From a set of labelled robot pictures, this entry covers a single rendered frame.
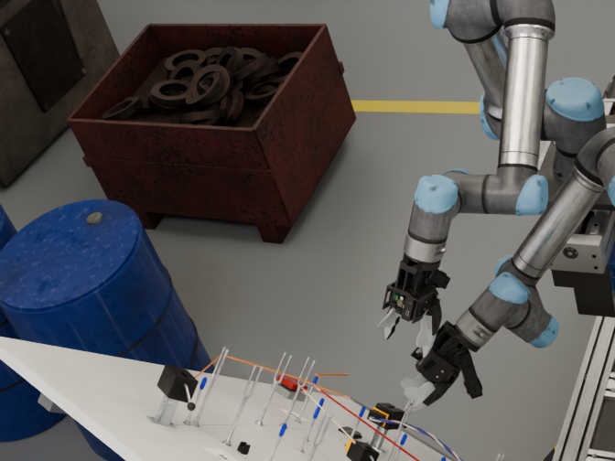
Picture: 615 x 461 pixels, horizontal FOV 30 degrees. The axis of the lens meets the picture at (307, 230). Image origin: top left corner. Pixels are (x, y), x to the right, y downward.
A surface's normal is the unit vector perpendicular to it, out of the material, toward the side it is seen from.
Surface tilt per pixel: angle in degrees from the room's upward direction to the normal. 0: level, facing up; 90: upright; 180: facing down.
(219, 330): 0
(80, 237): 0
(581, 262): 90
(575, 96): 7
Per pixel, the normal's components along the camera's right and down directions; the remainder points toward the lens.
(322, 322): -0.28, -0.73
